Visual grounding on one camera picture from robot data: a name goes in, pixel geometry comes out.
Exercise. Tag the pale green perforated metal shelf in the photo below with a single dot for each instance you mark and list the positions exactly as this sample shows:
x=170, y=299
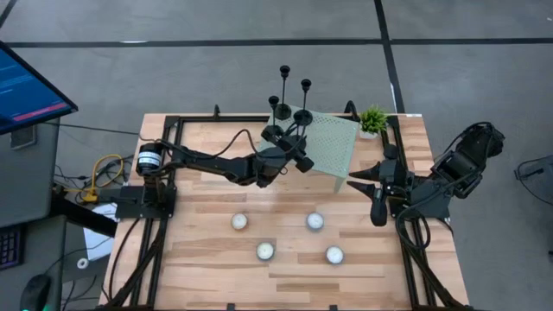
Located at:
x=332, y=142

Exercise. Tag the green plant in white pot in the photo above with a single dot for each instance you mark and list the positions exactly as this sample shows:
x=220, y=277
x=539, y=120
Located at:
x=373, y=121

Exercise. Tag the white paper sheet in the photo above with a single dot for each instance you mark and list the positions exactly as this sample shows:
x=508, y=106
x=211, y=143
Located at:
x=97, y=242

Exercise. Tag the computer monitor with blue screen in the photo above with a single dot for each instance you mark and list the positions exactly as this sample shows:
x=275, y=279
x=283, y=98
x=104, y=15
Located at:
x=26, y=93

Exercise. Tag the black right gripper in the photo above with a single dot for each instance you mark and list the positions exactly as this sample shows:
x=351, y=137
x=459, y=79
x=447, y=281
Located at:
x=391, y=181

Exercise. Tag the black computer mouse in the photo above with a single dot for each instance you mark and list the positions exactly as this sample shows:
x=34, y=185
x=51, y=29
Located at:
x=36, y=293

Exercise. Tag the white tape roll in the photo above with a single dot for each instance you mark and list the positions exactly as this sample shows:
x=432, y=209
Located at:
x=79, y=260

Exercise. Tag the black table frame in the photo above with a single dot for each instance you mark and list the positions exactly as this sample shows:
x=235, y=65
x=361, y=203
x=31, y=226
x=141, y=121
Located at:
x=216, y=118

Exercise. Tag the white tealight candle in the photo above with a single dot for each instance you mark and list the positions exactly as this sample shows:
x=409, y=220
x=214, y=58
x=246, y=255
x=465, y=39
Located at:
x=239, y=221
x=334, y=255
x=315, y=221
x=265, y=251

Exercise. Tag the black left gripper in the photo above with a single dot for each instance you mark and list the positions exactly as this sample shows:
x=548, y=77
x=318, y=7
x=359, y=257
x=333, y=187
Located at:
x=272, y=164

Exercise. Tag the black keyboard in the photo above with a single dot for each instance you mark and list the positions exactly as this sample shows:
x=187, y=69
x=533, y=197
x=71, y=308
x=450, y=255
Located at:
x=9, y=248

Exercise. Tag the tall black candlestick holder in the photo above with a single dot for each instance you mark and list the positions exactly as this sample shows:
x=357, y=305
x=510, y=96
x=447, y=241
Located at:
x=282, y=112

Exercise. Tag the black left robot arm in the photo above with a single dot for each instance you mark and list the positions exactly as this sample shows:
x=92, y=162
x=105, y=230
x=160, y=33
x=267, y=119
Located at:
x=216, y=164

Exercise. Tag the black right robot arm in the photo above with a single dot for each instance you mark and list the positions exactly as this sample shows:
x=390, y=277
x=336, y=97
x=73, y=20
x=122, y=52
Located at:
x=458, y=166

